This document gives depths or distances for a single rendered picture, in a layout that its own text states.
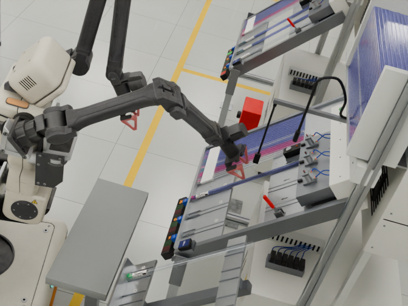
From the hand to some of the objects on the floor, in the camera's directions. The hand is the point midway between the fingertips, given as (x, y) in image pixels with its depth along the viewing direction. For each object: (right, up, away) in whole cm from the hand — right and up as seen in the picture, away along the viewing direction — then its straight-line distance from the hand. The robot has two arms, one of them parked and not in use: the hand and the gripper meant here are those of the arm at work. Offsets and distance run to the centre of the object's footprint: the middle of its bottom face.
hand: (244, 169), depth 242 cm
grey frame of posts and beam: (-8, -74, +61) cm, 96 cm away
